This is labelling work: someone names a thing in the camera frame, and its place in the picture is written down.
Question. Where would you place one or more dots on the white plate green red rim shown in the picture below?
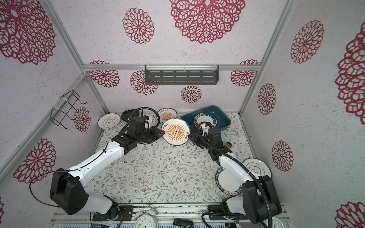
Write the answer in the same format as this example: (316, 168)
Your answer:
(204, 117)

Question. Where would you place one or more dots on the teal plastic bin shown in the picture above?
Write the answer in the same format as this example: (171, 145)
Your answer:
(223, 121)

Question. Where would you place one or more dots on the black wire wall rack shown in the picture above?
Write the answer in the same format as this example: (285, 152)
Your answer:
(70, 99)

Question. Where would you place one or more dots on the brown spice jar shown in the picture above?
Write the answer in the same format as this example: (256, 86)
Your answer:
(227, 145)

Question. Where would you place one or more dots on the small orange sunburst plate back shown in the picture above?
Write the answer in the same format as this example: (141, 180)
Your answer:
(167, 113)

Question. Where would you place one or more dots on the grey wall shelf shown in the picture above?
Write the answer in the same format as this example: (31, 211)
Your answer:
(181, 76)

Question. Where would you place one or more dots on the black remote device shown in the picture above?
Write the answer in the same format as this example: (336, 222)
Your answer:
(183, 223)

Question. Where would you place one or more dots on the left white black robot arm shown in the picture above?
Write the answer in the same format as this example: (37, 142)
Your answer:
(68, 186)

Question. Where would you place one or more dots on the white clock right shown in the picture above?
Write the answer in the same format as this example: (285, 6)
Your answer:
(277, 223)

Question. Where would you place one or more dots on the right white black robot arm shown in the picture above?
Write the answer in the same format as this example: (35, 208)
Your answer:
(258, 202)

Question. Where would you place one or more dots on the green rim plate lower right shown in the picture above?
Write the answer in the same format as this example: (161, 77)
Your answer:
(226, 183)

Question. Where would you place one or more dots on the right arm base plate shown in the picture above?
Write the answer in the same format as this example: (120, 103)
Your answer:
(217, 212)

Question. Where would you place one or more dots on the white plate brown flower outline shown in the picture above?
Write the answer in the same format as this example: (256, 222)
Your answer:
(109, 121)

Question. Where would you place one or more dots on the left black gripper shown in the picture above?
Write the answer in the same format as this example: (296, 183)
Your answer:
(156, 133)

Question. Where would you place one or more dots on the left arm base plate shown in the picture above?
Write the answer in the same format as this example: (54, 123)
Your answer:
(125, 213)

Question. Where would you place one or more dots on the white alarm clock centre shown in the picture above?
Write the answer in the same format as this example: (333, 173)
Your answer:
(146, 219)

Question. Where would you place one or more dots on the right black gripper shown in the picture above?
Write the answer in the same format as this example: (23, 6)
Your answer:
(196, 140)

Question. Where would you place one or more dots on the small black plate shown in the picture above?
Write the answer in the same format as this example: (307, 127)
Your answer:
(128, 114)

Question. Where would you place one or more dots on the white plate gold outline right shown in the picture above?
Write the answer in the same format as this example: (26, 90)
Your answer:
(258, 166)

